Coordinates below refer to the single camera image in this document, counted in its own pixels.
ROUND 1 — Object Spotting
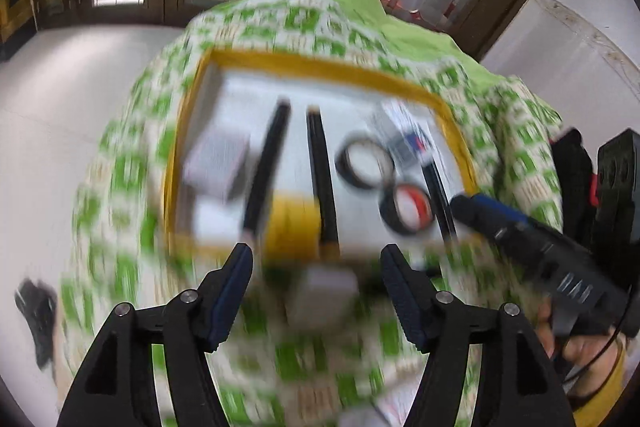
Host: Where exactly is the black pen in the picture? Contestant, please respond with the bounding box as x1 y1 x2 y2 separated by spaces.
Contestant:
241 98 292 239

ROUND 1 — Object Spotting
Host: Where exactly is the yellow box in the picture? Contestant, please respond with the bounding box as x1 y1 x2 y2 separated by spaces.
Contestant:
264 193 322 259

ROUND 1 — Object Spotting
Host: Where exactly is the black cloth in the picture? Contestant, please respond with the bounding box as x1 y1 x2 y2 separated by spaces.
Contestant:
549 128 598 234

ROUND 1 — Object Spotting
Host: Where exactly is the person's right forearm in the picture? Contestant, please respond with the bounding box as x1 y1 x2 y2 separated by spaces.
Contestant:
570 347 630 427

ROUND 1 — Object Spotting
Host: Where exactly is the black holed block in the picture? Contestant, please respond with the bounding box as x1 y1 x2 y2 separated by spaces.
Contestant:
596 128 640 235

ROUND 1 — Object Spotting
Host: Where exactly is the grey white box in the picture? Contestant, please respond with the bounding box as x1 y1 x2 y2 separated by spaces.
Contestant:
181 127 252 202

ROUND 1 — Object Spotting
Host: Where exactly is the white medicine box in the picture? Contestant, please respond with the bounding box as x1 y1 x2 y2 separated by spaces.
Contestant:
369 101 437 168

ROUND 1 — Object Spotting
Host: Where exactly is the dark object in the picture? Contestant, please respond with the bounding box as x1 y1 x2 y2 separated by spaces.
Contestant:
14 278 59 369

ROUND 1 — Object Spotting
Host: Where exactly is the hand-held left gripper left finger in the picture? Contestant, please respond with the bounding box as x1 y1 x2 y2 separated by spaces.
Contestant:
57 243 254 427

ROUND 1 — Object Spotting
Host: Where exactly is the person's right hand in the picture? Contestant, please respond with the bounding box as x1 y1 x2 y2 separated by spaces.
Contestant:
537 301 626 400

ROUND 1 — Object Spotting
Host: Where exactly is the green printed blanket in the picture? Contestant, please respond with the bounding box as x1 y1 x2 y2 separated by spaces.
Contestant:
60 0 567 427

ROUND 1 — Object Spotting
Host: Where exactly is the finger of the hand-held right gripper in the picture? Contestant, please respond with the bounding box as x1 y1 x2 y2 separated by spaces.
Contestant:
449 193 532 235

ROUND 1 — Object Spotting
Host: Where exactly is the black marker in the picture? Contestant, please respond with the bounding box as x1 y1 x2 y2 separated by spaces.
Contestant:
421 161 459 244

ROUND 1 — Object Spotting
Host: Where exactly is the black tube with gold band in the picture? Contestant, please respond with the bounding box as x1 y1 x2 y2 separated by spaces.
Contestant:
305 106 342 261

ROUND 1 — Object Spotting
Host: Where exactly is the white foam tray yellow edge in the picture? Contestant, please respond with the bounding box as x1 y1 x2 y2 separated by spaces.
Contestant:
162 48 478 260

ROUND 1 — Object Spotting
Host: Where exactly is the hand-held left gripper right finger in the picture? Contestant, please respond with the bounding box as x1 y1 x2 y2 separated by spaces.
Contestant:
380 244 576 427

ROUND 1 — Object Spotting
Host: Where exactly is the black tape roll red core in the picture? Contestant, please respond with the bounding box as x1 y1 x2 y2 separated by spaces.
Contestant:
377 182 437 238

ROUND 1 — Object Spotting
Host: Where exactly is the black cable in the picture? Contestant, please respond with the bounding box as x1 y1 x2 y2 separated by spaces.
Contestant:
557 324 628 390

